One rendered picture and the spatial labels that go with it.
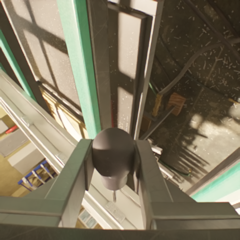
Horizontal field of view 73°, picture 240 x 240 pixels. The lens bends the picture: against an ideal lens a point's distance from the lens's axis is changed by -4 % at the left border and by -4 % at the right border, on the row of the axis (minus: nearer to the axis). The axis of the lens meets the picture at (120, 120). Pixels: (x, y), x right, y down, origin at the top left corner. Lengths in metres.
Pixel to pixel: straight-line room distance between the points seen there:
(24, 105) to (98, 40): 0.48
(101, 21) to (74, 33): 0.03
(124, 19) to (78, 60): 0.33
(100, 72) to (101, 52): 0.03
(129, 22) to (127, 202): 0.46
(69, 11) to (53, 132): 0.40
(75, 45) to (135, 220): 0.36
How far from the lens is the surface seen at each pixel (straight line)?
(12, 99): 0.69
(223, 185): 0.20
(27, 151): 9.85
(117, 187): 0.19
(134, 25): 0.51
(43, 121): 0.57
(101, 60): 0.23
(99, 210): 0.85
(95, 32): 0.20
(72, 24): 0.20
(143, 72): 0.59
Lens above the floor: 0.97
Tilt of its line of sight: 28 degrees down
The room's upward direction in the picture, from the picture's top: 131 degrees counter-clockwise
